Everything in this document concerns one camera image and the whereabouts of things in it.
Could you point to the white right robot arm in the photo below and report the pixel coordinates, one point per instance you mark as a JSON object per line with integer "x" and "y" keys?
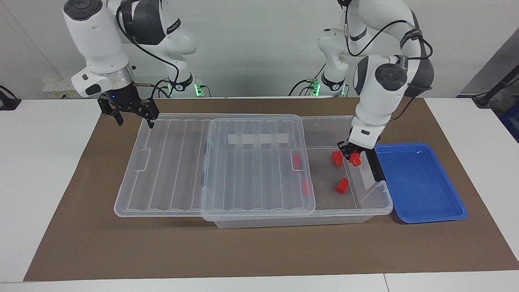
{"x": 97, "y": 36}

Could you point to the black clamp mount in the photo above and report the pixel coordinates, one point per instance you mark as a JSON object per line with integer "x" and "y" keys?
{"x": 8, "y": 101}

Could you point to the clear plastic storage box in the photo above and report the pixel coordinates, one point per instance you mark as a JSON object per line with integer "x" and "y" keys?
{"x": 348, "y": 202}

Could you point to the blue plastic tray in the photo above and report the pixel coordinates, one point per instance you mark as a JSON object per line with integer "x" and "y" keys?
{"x": 421, "y": 194}

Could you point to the black tripod leg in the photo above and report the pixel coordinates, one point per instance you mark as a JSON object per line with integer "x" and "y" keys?
{"x": 496, "y": 87}

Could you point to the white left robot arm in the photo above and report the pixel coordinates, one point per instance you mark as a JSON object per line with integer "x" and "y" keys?
{"x": 381, "y": 101}

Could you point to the clear plastic box lid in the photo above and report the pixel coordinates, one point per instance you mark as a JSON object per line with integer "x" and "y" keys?
{"x": 170, "y": 170}

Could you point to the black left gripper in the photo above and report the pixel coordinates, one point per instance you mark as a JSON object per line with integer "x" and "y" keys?
{"x": 352, "y": 148}

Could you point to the brown table mat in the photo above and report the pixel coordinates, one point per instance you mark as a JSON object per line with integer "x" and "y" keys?
{"x": 121, "y": 243}

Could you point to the red block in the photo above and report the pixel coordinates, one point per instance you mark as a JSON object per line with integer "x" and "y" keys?
{"x": 336, "y": 158}
{"x": 307, "y": 187}
{"x": 297, "y": 161}
{"x": 356, "y": 159}
{"x": 342, "y": 185}

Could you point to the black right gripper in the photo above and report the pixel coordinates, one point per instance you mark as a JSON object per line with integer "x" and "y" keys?
{"x": 125, "y": 101}

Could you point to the white wall socket strip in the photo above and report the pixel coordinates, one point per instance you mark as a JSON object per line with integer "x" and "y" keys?
{"x": 61, "y": 87}

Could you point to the green-lit base connector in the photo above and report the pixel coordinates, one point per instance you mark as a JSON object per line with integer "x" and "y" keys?
{"x": 198, "y": 87}
{"x": 314, "y": 87}

